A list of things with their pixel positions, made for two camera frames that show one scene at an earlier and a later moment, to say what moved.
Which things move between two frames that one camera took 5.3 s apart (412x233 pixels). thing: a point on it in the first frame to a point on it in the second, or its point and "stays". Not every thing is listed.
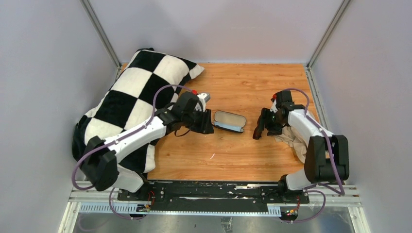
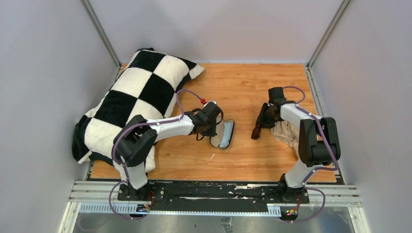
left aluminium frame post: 94,19 stays
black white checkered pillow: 150,84 stays
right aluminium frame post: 343,7 stays
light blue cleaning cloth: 231,126 to 227,131
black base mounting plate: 212,195 stays
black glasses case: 229,122 to 215,141
